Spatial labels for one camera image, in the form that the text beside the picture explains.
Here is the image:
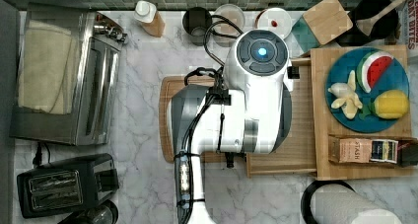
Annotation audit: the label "wooden drawer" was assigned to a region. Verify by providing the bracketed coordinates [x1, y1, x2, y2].
[246, 57, 316, 178]

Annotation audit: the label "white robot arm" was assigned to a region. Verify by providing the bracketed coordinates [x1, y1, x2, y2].
[167, 30, 292, 224]

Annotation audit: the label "dark metal cup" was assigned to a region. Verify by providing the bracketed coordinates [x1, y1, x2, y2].
[182, 7, 212, 46]

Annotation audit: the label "clear cereal jar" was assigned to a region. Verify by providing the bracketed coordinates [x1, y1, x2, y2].
[212, 3, 246, 48]

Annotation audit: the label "white lidded jar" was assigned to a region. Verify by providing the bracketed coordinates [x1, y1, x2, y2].
[254, 8, 293, 39]

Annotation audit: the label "orange sauce bottle white cap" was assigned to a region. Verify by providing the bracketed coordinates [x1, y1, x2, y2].
[133, 0, 165, 37]

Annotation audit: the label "wooden tea bag organizer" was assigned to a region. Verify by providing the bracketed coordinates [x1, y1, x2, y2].
[328, 135, 418, 168]

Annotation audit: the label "black paper towel holder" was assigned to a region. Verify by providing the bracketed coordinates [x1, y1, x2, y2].
[301, 181, 353, 224]

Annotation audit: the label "plush peeled banana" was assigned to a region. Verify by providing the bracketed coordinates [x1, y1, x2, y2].
[327, 70, 363, 119]

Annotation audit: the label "glass jar metal lid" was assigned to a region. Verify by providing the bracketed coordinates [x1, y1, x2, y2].
[58, 200, 119, 224]

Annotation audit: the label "orange Stash tea packets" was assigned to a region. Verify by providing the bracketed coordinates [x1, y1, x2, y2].
[338, 138, 372, 163]

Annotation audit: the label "stainless toaster oven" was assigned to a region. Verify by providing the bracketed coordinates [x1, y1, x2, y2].
[10, 3, 127, 146]

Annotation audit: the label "paper towel roll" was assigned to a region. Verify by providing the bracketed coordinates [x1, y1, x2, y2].
[310, 184, 402, 224]

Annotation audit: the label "plush watermelon slice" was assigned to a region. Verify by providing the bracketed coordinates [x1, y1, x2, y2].
[356, 50, 393, 93]

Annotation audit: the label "black toaster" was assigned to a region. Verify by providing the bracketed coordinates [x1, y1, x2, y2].
[17, 153, 119, 219]

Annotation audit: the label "wooden spoon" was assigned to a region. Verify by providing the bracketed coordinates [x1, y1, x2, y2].
[356, 0, 406, 37]

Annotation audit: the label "dark blue tea packets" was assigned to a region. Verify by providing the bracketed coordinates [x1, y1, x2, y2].
[371, 139, 398, 164]

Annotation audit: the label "plush yellow pineapple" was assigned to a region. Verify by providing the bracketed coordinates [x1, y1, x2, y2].
[372, 90, 409, 119]

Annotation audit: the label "blue round plate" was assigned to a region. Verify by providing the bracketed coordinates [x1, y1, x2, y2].
[325, 47, 409, 133]

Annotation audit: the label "black utensil pot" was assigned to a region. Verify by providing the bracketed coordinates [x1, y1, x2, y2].
[338, 0, 399, 47]

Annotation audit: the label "oat bites box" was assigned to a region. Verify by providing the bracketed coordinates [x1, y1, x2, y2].
[395, 0, 418, 63]

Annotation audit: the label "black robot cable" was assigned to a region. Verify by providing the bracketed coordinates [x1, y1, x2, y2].
[182, 14, 244, 87]

